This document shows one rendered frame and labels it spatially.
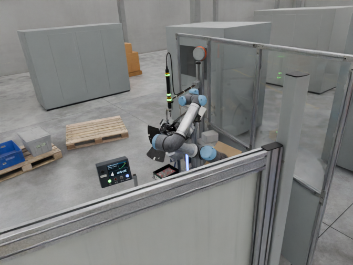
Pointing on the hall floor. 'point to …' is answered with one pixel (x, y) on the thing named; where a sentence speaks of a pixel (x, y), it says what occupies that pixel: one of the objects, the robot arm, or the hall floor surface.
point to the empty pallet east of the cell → (95, 131)
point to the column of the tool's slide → (203, 95)
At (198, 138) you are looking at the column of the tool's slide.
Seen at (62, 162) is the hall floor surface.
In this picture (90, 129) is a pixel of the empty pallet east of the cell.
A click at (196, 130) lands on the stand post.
